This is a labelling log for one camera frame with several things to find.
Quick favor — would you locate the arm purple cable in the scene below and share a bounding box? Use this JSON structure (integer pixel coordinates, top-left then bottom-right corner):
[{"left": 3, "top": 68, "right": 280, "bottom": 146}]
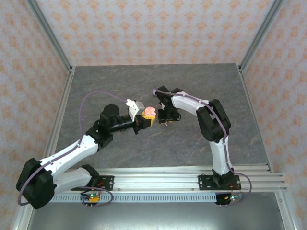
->
[
  {"left": 18, "top": 91, "right": 128, "bottom": 208},
  {"left": 153, "top": 88, "right": 252, "bottom": 207}
]

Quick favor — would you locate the aluminium crossbeam rail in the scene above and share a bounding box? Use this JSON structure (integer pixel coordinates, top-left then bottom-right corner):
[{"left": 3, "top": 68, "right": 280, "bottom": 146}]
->
[{"left": 24, "top": 163, "right": 288, "bottom": 193}]

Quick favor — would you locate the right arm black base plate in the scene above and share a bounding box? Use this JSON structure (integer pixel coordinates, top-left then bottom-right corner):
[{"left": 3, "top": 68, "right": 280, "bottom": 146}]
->
[{"left": 198, "top": 174, "right": 241, "bottom": 192}]

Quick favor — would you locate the aluminium frame leg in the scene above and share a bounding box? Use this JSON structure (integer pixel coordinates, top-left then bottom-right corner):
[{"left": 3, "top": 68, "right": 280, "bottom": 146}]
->
[
  {"left": 12, "top": 205, "right": 36, "bottom": 230},
  {"left": 274, "top": 191, "right": 296, "bottom": 230}
]

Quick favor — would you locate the grey metal sheet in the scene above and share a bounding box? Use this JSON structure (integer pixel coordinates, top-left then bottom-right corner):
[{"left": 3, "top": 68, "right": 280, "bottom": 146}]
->
[{"left": 25, "top": 201, "right": 290, "bottom": 230}]

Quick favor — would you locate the aluminium corner post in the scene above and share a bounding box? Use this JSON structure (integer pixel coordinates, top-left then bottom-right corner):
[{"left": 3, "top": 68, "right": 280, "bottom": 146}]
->
[
  {"left": 25, "top": 0, "right": 74, "bottom": 73},
  {"left": 238, "top": 0, "right": 286, "bottom": 73}
]

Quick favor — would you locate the white slotted cable duct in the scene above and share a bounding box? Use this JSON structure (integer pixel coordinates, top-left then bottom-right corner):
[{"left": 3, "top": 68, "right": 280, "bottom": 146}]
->
[{"left": 49, "top": 193, "right": 218, "bottom": 204}]

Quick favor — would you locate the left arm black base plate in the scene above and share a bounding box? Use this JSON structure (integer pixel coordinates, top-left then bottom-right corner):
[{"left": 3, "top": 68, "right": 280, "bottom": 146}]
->
[{"left": 91, "top": 175, "right": 115, "bottom": 192}]

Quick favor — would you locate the pink earbud charging case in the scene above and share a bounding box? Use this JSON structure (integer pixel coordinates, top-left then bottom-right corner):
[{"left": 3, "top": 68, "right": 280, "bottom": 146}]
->
[{"left": 143, "top": 106, "right": 157, "bottom": 117}]

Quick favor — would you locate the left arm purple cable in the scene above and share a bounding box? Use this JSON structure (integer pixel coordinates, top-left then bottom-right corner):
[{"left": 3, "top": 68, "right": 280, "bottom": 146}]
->
[{"left": 18, "top": 91, "right": 128, "bottom": 208}]

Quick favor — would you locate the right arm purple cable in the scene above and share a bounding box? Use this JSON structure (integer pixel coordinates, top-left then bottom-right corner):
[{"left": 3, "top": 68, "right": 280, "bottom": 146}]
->
[{"left": 153, "top": 88, "right": 252, "bottom": 207}]

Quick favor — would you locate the aluminium side rail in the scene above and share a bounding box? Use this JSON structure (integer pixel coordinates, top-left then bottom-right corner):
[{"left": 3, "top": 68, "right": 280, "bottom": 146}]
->
[
  {"left": 237, "top": 64, "right": 274, "bottom": 173},
  {"left": 41, "top": 66, "right": 76, "bottom": 170}
]

